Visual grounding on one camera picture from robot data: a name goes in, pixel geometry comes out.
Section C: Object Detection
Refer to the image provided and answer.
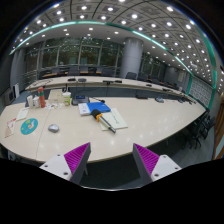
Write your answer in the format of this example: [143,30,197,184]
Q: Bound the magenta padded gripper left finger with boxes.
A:
[40,143,91,184]

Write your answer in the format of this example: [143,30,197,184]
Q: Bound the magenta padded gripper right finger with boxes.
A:
[133,143,181,185]

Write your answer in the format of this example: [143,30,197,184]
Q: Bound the grey computer mouse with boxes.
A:
[48,124,59,133]

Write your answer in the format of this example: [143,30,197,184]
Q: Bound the round teal mouse pad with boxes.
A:
[20,118,38,135]

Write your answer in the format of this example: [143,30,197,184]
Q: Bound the orange and silver umbrella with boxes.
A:
[91,109,116,133]

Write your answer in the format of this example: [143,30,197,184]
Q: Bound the white book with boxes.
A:
[78,103,90,116]

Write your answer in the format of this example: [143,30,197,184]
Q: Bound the pale green paper sheet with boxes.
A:
[101,108,128,129]

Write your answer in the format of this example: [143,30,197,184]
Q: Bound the colourful small cards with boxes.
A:
[44,103,63,110]

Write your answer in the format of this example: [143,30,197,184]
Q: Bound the black office chair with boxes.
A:
[187,109,216,146]

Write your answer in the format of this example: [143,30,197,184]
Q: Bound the red bottle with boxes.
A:
[38,87,46,108]

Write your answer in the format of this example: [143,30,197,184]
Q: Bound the white cup green band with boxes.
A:
[62,92,71,106]

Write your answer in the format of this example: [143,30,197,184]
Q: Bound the red and white leaflet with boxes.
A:
[5,118,16,137]

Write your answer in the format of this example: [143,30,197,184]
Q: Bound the white paper sheet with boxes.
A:
[16,108,29,121]

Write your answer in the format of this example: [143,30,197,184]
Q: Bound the white box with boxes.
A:
[27,95,34,108]

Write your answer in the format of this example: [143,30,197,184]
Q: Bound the grey round pillar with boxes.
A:
[120,37,144,78]

